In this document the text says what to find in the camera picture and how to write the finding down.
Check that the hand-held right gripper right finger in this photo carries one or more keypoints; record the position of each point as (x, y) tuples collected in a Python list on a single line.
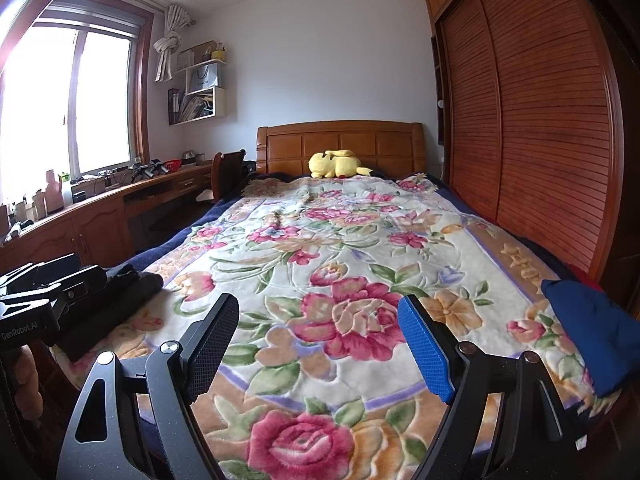
[(425, 355)]

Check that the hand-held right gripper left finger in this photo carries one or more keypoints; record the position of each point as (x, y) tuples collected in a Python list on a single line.
[(210, 350)]

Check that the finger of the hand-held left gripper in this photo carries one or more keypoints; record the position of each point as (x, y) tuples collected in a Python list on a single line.
[(45, 272), (82, 285)]

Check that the black clothes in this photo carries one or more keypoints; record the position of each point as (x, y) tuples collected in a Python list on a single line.
[(125, 290)]

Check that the blue blazer jacket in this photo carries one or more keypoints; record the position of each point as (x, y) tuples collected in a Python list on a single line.
[(585, 330)]

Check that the person's left hand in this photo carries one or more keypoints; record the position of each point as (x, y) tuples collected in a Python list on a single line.
[(30, 380)]

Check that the wooden desk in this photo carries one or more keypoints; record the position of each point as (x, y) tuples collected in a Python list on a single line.
[(90, 230)]

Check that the white bottle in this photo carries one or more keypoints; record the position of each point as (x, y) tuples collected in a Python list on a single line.
[(54, 192)]

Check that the green capped bottle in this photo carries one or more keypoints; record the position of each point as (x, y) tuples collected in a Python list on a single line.
[(66, 190)]

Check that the black tool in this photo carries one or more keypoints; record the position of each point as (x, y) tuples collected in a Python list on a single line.
[(150, 170)]

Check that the floral blanket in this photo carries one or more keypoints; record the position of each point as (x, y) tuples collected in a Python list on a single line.
[(325, 260)]

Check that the red basket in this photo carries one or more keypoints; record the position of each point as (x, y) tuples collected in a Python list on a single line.
[(171, 165)]

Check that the metal bowl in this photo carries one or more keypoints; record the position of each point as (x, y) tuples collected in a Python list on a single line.
[(189, 156)]

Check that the wooden chair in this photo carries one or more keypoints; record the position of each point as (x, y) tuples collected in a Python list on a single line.
[(227, 175)]

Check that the red cloth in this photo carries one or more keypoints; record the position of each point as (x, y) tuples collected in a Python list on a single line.
[(587, 280)]

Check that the window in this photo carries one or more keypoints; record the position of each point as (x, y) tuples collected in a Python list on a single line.
[(100, 100)]

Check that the books in shelf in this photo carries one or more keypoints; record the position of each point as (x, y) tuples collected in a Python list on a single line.
[(190, 107)]

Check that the yellow plush toy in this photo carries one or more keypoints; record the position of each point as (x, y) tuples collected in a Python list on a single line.
[(335, 165)]

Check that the wooden bed headboard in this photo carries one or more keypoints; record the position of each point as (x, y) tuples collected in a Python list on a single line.
[(290, 150)]

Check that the white paper bag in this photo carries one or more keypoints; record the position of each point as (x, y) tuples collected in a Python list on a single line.
[(202, 76)]

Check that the tied cream curtain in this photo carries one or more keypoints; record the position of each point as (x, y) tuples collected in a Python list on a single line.
[(170, 45)]

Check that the wooden wardrobe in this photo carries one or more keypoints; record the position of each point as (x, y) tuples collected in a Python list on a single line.
[(540, 110)]

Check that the white wall shelf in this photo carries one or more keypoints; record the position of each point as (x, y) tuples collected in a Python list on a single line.
[(220, 105)]

